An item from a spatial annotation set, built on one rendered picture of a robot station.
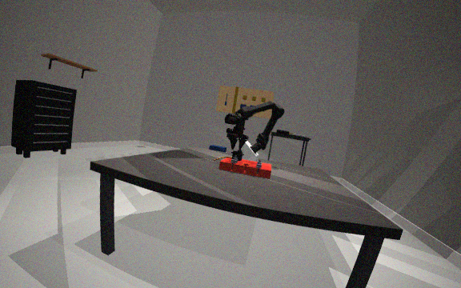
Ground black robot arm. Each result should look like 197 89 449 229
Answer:
225 101 285 154

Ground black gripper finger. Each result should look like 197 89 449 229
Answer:
238 138 247 149
229 138 238 150

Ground red flat rectangular plate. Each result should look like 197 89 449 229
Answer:
219 155 271 178

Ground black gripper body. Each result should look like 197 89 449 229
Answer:
227 125 249 140

